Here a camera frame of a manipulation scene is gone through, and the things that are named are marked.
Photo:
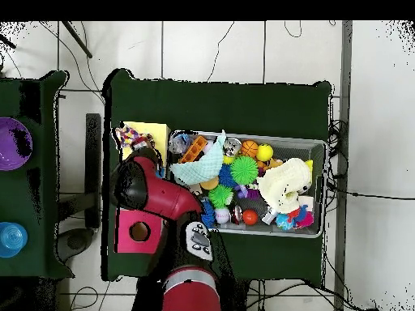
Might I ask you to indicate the mint green waffle cloth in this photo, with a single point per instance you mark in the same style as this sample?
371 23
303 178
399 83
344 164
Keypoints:
201 168

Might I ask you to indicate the white colourful spotted cloth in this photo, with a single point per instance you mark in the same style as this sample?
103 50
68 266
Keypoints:
130 137

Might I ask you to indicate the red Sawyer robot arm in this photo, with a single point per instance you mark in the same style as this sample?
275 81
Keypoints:
168 201

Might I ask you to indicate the wooden three-hole box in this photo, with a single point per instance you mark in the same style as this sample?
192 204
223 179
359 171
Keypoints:
126 240

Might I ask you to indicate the clear mesh bin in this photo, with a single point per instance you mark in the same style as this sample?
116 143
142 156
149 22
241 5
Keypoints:
318 155

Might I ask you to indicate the round wooden disc toy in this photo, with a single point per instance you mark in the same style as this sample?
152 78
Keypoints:
209 183

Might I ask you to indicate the silver drink can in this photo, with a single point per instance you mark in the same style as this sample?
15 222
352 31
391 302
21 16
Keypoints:
232 146

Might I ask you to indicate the green spiky ball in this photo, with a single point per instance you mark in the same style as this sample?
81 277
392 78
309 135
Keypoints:
244 170

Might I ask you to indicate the large blue spiky ball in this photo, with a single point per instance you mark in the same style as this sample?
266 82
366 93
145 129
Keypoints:
209 214

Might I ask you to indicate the small orange basketball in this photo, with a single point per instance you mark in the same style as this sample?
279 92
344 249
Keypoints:
249 148

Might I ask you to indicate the yellow ball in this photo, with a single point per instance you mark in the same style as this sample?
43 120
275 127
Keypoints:
264 153

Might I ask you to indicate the red-orange ball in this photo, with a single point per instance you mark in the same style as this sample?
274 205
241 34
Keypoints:
249 217

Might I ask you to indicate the cream waffle cloth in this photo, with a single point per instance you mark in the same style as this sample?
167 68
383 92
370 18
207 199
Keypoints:
285 181

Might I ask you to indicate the black panel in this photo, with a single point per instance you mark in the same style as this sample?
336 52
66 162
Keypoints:
93 168

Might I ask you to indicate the green side table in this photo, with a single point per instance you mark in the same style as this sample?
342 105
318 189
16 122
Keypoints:
39 194

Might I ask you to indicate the black rod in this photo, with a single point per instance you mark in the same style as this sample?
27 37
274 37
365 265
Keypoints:
78 40

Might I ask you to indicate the purple bowl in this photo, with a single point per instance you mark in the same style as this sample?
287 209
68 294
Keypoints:
13 144

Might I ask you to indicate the blue bowl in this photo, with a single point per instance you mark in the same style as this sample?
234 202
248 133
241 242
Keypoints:
11 240

